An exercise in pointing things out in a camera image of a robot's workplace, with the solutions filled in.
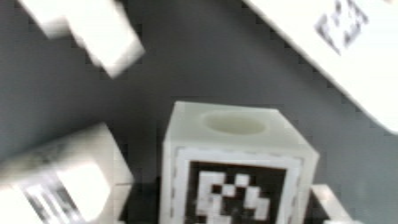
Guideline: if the white chair leg with marker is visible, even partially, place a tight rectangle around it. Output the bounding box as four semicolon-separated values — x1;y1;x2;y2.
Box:
17;0;144;78

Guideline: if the white chair backrest frame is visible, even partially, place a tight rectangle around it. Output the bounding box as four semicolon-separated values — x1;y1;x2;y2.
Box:
243;0;398;135

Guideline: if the white cube nut with marker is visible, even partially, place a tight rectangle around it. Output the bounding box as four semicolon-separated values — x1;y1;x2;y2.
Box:
158;101;319;224

